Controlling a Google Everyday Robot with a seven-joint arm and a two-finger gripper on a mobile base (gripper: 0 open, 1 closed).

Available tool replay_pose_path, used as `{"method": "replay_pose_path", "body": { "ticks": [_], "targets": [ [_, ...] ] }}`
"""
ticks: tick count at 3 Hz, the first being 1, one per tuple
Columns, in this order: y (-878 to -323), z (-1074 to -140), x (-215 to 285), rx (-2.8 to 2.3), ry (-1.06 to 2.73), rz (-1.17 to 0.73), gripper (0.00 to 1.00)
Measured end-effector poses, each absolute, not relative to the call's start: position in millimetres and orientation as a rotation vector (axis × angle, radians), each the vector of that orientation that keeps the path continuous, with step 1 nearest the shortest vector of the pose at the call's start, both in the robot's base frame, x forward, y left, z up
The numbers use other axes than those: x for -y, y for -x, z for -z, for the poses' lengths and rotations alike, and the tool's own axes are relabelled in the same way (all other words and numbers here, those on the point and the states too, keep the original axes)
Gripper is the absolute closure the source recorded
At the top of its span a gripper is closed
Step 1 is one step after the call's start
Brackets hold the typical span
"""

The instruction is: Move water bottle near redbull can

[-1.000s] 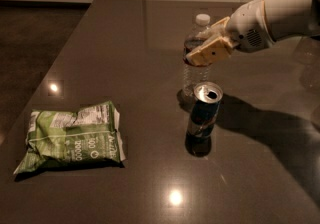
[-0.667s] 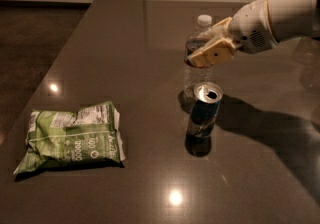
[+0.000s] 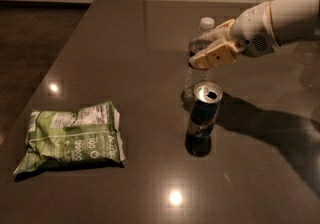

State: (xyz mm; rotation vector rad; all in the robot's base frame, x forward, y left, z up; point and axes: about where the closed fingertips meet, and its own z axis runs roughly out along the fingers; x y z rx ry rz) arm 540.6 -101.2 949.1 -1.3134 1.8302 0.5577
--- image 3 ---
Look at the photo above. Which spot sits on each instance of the redbull can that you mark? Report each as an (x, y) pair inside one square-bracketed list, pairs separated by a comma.
[(207, 99)]

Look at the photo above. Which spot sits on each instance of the clear plastic water bottle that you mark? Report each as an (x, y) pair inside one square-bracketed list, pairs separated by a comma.
[(198, 70)]

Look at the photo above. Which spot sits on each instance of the green chip bag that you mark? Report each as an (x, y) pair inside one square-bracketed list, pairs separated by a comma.
[(58, 139)]

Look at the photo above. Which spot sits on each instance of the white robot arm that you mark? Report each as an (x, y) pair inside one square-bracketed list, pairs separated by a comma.
[(292, 20)]

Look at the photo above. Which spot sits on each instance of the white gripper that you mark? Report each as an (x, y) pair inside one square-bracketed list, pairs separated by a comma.
[(252, 30)]

